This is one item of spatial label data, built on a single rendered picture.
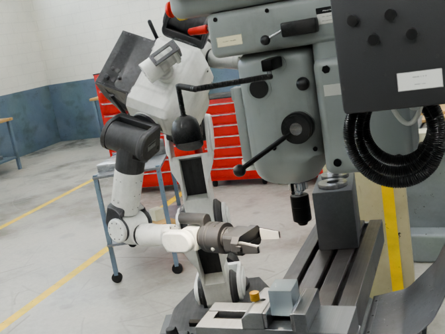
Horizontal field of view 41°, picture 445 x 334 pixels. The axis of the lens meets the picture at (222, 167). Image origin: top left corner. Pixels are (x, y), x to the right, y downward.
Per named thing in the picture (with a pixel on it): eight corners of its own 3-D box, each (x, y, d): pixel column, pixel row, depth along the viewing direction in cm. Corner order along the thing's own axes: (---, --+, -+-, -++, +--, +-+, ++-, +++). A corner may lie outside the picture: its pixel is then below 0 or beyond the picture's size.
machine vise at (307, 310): (196, 357, 136) (188, 313, 133) (220, 325, 149) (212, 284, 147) (350, 367, 122) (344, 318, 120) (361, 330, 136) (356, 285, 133)
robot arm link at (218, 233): (234, 232, 157) (198, 229, 164) (240, 266, 159) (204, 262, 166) (259, 216, 166) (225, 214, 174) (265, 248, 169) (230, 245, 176)
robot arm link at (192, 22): (167, 36, 200) (167, 21, 186) (176, 12, 201) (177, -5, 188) (200, 48, 200) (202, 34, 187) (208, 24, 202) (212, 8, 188)
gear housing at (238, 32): (210, 59, 135) (203, 14, 133) (244, 50, 157) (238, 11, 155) (361, 37, 123) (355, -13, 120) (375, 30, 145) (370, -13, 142)
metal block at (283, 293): (271, 315, 131) (267, 290, 130) (279, 303, 136) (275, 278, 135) (294, 316, 129) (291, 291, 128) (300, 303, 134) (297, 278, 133)
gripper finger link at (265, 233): (277, 229, 162) (258, 228, 166) (279, 240, 163) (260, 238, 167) (280, 227, 164) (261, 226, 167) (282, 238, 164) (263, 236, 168)
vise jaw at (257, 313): (242, 329, 131) (239, 312, 130) (259, 302, 142) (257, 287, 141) (268, 330, 129) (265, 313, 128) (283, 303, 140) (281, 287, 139)
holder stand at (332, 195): (319, 250, 186) (310, 189, 181) (324, 226, 206) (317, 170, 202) (359, 248, 182) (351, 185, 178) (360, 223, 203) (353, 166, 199)
